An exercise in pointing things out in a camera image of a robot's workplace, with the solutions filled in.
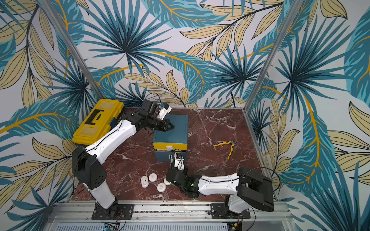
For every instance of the yellow black toolbox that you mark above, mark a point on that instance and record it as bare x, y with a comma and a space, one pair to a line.
103, 117

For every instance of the white round case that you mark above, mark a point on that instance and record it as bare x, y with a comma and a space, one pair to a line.
153, 177
161, 187
167, 183

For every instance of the left aluminium frame post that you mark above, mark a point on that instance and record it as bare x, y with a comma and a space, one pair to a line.
70, 45

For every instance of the right aluminium frame post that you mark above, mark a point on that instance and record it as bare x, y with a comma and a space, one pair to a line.
274, 50

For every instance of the white oval earphone case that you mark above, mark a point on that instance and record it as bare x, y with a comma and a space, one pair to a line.
144, 181

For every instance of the yellow top drawer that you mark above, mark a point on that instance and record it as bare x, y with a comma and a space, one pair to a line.
169, 146

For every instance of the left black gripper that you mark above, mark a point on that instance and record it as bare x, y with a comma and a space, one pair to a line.
166, 121

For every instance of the teal drawer cabinet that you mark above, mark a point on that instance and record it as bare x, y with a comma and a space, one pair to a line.
178, 135

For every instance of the aluminium frame post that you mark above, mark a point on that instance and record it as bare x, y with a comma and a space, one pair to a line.
274, 50
70, 45

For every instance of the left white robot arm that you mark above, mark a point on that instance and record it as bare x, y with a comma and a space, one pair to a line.
88, 162

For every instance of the yellow handled pliers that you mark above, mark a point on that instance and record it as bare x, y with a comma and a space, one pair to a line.
231, 143

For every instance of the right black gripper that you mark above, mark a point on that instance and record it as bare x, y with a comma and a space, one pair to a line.
172, 175

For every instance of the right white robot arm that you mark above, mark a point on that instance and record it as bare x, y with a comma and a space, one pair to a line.
244, 190

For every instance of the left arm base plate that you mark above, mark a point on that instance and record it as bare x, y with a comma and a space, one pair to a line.
114, 212

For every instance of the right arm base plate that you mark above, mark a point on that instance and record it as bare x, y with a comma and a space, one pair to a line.
220, 211

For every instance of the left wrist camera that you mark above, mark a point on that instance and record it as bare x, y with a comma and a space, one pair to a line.
154, 110

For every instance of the aluminium front rail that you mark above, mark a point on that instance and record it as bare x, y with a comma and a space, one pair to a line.
168, 216

